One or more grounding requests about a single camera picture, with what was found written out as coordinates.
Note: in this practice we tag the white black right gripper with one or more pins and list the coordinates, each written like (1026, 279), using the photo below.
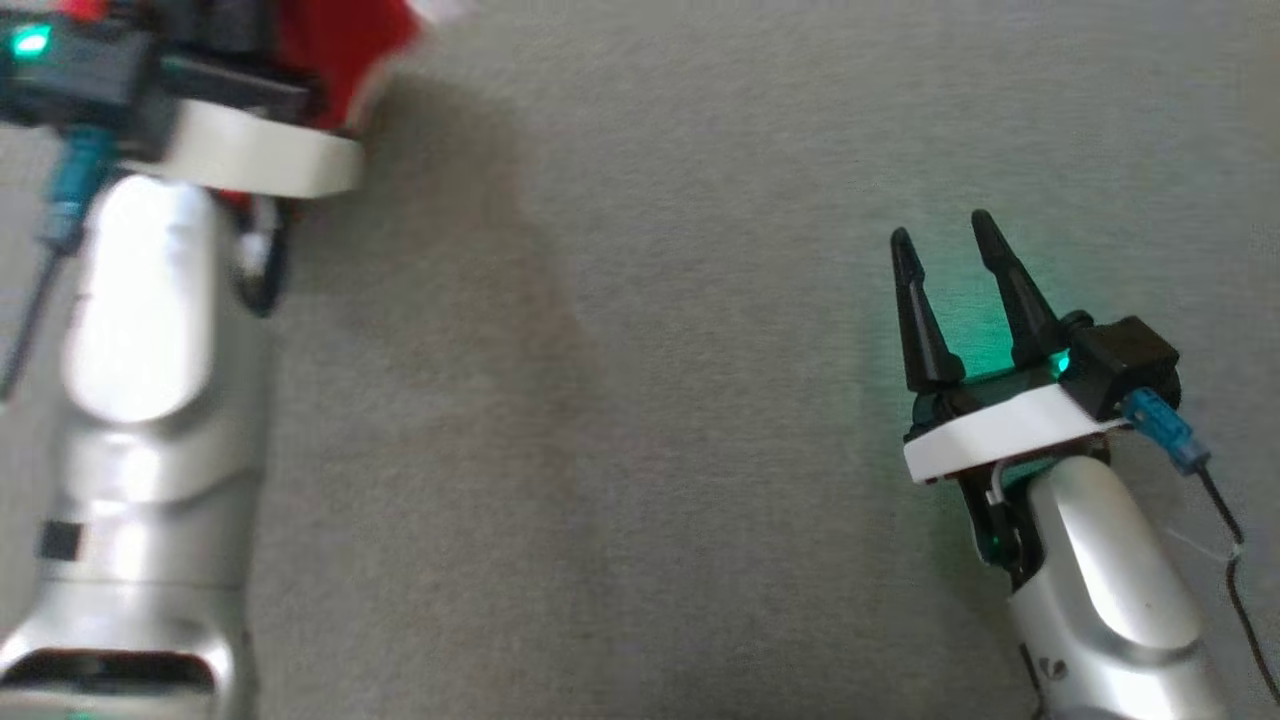
(1000, 430)

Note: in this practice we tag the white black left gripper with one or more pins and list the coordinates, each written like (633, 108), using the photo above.
(250, 150)

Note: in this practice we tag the red garment with white trim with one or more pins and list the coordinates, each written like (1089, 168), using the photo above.
(340, 50)

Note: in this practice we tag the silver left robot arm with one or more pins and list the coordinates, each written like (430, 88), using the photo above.
(150, 400)

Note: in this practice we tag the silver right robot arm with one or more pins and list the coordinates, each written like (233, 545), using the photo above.
(1100, 580)

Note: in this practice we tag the grey fabric sofa seat cushion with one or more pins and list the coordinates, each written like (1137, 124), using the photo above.
(620, 400)

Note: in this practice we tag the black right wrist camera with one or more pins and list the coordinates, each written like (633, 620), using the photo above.
(1120, 360)

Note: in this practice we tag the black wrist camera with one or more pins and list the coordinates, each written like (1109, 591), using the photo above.
(1120, 360)
(80, 75)

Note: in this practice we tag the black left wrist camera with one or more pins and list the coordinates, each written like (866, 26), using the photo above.
(80, 75)

